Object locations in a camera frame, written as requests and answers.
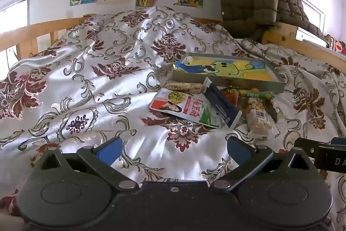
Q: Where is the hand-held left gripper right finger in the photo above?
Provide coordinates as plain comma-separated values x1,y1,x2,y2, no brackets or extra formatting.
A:
211,136,323,191

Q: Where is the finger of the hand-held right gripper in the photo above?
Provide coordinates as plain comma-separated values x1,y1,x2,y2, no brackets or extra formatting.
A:
293,137,321,160

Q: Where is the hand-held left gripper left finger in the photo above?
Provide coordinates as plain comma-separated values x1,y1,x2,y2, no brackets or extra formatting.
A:
31,136,139,191

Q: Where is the clear nut bar packet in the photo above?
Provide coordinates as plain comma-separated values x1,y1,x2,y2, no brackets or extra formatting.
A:
245,97,281,140

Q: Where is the orange snack packet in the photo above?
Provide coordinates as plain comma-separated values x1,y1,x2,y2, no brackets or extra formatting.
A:
222,93,242,112

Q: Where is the dark blue snack packet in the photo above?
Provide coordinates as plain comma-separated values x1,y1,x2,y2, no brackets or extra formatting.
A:
203,77,243,129

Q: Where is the white green pea pouch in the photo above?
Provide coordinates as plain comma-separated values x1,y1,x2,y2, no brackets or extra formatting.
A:
149,87,225,129

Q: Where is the grey tray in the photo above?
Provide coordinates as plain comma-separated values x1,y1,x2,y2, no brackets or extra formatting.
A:
171,52,286,94

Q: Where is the rice cracker packet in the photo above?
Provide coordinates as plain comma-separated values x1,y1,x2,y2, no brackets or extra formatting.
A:
165,81,204,94

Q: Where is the green sausage stick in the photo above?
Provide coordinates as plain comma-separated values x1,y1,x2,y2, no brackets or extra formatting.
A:
227,87,274,101

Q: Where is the cartoon drawing sheet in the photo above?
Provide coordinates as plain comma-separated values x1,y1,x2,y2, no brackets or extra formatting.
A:
174,55,277,83

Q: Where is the floral printed blanket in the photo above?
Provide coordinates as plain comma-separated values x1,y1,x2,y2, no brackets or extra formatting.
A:
0,6,346,231

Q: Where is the window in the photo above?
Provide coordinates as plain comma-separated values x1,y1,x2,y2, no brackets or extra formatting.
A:
0,0,31,34
296,0,330,48

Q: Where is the wooden bed frame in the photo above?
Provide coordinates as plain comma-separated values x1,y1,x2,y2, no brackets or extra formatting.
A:
0,15,346,72

